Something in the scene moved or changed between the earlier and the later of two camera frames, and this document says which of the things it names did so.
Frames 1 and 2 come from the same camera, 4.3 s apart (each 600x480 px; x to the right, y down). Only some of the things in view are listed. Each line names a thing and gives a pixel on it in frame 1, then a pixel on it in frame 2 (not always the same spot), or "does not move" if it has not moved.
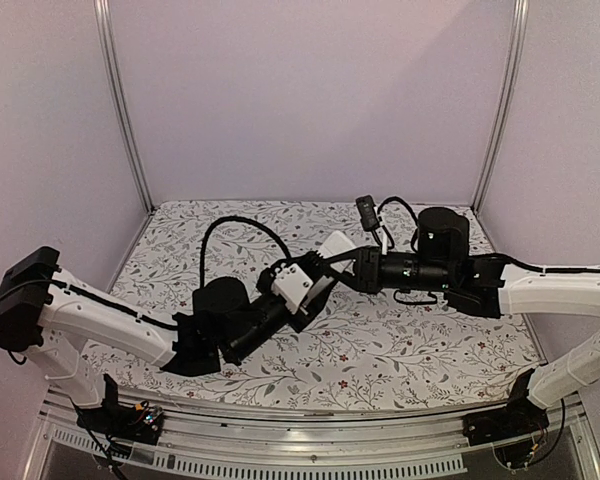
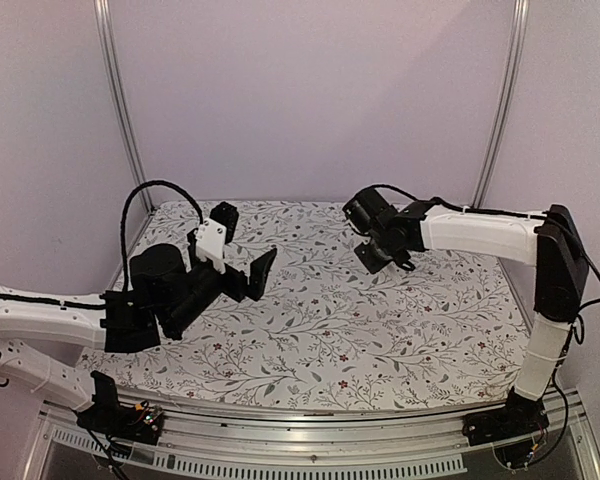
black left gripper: (313, 308) -> (259, 269)
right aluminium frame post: (512, 75) does not move
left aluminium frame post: (103, 16) does not move
